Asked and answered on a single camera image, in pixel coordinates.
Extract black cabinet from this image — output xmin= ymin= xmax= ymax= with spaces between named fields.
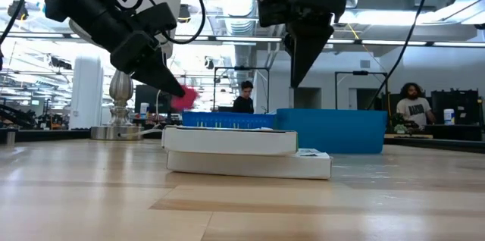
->
xmin=430 ymin=89 xmax=483 ymax=142

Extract person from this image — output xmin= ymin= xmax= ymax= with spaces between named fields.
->
xmin=396 ymin=82 xmax=437 ymax=127
xmin=232 ymin=80 xmax=255 ymax=114

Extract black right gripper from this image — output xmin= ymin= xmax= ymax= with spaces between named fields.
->
xmin=283 ymin=0 xmax=348 ymax=89

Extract small blue plastic bin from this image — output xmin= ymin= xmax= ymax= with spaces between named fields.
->
xmin=181 ymin=111 xmax=277 ymax=130

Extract black computer monitor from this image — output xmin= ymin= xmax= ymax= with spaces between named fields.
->
xmin=134 ymin=84 xmax=172 ymax=115

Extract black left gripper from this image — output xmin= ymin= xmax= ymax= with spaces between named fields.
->
xmin=81 ymin=0 xmax=187 ymax=99

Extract large teal plastic bin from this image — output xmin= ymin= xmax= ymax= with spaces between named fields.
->
xmin=275 ymin=108 xmax=388 ymax=155

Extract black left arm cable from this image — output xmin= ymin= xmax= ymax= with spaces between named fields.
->
xmin=161 ymin=0 xmax=208 ymax=45

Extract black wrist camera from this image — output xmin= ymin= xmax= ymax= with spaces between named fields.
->
xmin=257 ymin=0 xmax=291 ymax=28
xmin=134 ymin=2 xmax=179 ymax=34

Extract white labelled box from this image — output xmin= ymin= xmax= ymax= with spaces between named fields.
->
xmin=161 ymin=125 xmax=299 ymax=157

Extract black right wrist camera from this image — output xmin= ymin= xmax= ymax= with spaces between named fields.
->
xmin=257 ymin=0 xmax=291 ymax=28

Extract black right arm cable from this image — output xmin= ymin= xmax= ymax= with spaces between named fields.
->
xmin=365 ymin=0 xmax=435 ymax=111

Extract black aluminium table frame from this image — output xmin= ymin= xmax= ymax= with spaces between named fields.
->
xmin=0 ymin=127 xmax=485 ymax=155

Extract small pink item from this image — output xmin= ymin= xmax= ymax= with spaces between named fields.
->
xmin=170 ymin=84 xmax=200 ymax=112

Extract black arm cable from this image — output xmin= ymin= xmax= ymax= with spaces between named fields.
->
xmin=161 ymin=0 xmax=208 ymax=45
xmin=365 ymin=0 xmax=435 ymax=111

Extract white shade table lamp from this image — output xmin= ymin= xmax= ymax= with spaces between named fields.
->
xmin=67 ymin=0 xmax=183 ymax=142

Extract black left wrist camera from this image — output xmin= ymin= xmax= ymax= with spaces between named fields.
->
xmin=134 ymin=2 xmax=179 ymax=34

